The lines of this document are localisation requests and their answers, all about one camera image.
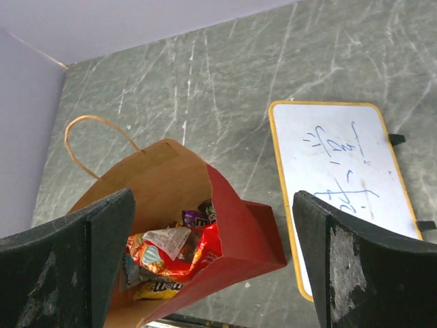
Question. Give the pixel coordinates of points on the red candy bag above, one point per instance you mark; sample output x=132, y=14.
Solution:
x=208, y=250

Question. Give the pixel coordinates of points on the yellow M&M's packet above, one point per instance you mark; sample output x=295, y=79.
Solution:
x=158, y=290

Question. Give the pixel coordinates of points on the yellow-framed small whiteboard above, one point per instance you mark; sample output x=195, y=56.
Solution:
x=347, y=155

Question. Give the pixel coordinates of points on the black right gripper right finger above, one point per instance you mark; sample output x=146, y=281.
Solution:
x=362, y=275

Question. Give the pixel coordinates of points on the purple brown M&M's packet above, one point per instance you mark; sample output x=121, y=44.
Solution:
x=205, y=215

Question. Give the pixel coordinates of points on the red paper bag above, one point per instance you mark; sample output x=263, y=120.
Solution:
x=167, y=178

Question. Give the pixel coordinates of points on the white grey snack wrapper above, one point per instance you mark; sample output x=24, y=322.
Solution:
x=158, y=254

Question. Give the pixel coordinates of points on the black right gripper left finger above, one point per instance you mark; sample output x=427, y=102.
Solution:
x=62, y=273

